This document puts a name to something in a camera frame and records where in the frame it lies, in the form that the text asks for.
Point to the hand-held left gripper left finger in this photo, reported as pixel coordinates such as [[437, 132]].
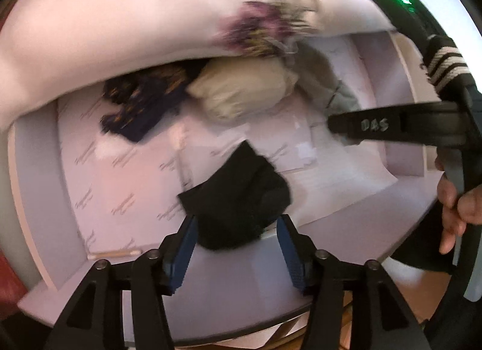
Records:
[[180, 255]]

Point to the grey-fronted drawer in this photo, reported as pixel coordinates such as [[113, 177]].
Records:
[[233, 289]]

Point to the cotton swab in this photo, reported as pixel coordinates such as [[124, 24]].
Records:
[[113, 254]]

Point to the red blanket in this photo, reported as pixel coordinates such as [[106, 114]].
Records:
[[9, 282]]

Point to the black white-striped sock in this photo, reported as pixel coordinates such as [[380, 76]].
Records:
[[444, 63]]

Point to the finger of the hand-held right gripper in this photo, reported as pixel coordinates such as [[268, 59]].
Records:
[[376, 125]]

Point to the person's right hand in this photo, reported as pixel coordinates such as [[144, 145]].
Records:
[[467, 208]]

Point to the charcoal sock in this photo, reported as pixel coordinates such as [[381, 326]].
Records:
[[233, 199]]

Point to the printed white drawer liner paper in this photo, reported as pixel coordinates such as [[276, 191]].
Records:
[[124, 184]]

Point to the floral embroidered pillow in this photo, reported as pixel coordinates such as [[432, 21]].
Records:
[[131, 26]]

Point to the navy gold knit sock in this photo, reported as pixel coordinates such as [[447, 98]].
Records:
[[143, 109]]

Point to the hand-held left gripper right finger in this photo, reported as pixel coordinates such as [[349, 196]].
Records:
[[293, 259]]

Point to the grey cloth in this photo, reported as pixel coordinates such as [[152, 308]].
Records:
[[320, 78]]

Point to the cream rolled cloth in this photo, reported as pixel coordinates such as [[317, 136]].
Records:
[[241, 90]]

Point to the white bedside table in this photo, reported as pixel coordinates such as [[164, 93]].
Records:
[[457, 14]]

